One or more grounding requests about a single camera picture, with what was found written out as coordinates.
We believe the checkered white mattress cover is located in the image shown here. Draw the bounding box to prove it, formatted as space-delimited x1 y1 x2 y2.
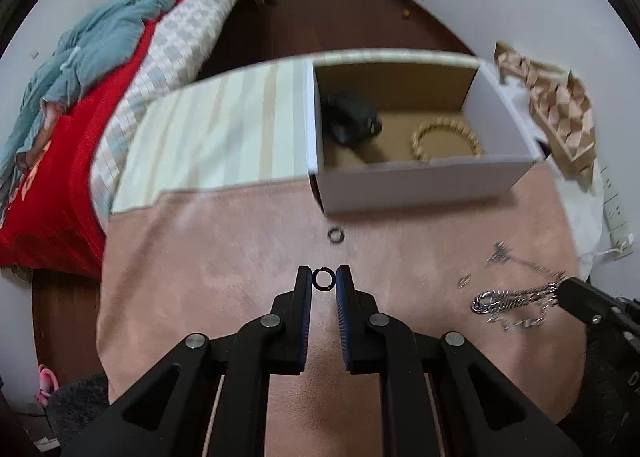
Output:
90 0 261 230

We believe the teal blanket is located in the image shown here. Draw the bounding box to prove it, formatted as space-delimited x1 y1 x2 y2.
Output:
0 0 256 168

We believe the thin silver necklace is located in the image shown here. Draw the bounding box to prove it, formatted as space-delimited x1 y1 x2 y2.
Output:
459 242 566 289

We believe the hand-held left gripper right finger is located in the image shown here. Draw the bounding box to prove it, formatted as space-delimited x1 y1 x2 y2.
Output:
335 265 584 457

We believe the pink slipper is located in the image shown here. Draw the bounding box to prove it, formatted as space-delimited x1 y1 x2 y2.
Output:
36 364 58 408

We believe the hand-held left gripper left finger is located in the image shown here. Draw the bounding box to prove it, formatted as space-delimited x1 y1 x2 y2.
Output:
65 265 314 457

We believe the white power strip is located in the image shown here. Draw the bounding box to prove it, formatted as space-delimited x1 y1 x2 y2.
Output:
598 165 636 256

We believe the beige beaded bracelet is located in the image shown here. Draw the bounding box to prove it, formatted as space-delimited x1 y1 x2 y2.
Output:
411 119 485 164

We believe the pink suede cloth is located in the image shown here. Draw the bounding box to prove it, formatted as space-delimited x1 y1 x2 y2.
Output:
96 161 587 457

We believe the white cardboard box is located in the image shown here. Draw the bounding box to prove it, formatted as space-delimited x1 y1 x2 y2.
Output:
306 50 546 216

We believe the wooden block puzzle tray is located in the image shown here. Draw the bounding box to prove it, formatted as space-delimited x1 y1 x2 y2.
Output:
493 41 599 179

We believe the grey fluffy rug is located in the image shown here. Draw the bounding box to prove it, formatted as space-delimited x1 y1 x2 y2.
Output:
46 374 111 451

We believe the striped beige cloth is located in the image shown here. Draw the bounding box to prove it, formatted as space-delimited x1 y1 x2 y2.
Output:
110 58 318 214

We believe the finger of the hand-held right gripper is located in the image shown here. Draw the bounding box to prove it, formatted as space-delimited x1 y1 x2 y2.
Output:
556 277 627 326

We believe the silver chain bracelet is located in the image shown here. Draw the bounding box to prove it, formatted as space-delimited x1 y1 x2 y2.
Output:
471 273 569 331

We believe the black pouch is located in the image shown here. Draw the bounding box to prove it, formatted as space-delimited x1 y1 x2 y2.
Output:
324 95 384 145

